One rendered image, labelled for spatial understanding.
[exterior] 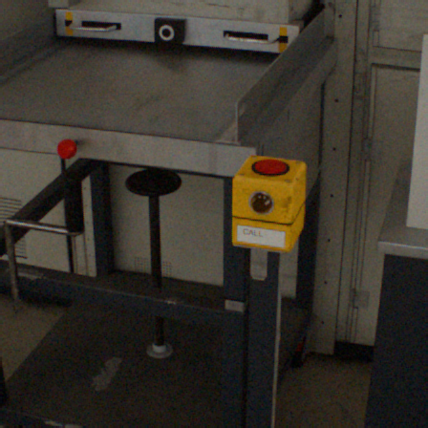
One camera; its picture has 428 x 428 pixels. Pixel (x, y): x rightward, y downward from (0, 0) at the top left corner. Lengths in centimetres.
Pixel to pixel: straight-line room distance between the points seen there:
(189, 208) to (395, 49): 67
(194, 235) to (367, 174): 49
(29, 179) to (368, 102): 93
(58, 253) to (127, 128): 106
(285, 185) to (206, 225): 114
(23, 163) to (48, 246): 25
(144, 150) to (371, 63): 73
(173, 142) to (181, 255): 94
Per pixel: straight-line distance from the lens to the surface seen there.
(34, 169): 236
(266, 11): 178
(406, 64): 198
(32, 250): 249
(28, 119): 151
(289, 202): 111
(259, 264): 119
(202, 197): 221
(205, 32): 181
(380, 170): 205
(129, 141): 142
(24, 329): 248
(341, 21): 197
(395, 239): 131
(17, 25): 211
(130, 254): 236
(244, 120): 138
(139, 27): 187
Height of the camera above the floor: 136
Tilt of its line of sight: 27 degrees down
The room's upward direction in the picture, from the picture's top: straight up
